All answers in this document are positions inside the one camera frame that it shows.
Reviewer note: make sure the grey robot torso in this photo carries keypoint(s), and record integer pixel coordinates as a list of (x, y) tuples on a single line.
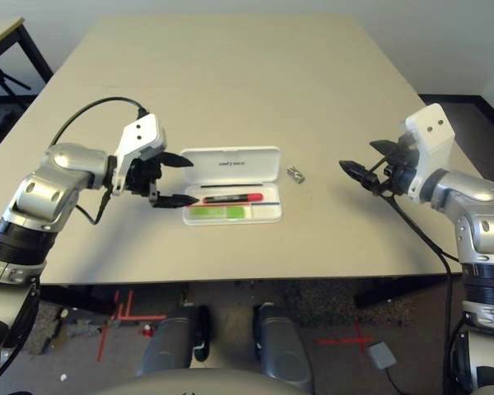
[(189, 384)]

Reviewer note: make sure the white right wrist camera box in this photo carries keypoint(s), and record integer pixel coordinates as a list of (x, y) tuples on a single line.
[(430, 131)]

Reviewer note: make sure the red black whiteboard marker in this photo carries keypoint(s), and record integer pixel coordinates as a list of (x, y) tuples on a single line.
[(230, 198)]

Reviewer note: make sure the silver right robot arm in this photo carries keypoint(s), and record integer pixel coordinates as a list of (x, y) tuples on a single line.
[(469, 189)]

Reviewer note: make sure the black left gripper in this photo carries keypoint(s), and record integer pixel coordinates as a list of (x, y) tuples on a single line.
[(142, 177)]

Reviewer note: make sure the grey left robot leg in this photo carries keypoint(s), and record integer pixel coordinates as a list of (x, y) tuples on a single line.
[(169, 341)]

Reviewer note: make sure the green white correction tape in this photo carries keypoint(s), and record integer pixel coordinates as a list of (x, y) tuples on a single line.
[(218, 212)]

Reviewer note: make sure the grey right robot leg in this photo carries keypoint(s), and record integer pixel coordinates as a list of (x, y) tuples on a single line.
[(280, 345)]

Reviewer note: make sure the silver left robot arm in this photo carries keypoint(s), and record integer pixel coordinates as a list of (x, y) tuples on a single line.
[(66, 164)]

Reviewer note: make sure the grey robot leg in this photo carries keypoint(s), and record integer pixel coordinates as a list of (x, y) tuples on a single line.
[(169, 341), (280, 345)]

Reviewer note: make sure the white plastic pencil case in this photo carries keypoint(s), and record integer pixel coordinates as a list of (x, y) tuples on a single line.
[(230, 164)]

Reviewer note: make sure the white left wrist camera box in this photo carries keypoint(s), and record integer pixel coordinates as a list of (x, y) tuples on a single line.
[(142, 131)]

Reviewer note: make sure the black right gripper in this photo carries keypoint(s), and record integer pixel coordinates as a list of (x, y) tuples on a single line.
[(399, 173)]

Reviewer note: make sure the grey foot pedal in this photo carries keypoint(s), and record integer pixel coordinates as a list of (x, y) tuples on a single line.
[(381, 354)]

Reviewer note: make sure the beige side table black frame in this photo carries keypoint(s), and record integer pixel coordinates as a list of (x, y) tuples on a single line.
[(0, 33)]

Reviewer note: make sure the small red white floor object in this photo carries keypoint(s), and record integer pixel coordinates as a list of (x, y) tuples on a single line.
[(148, 330)]

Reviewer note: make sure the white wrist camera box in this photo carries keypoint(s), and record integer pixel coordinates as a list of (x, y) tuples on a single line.
[(430, 131), (142, 131)]

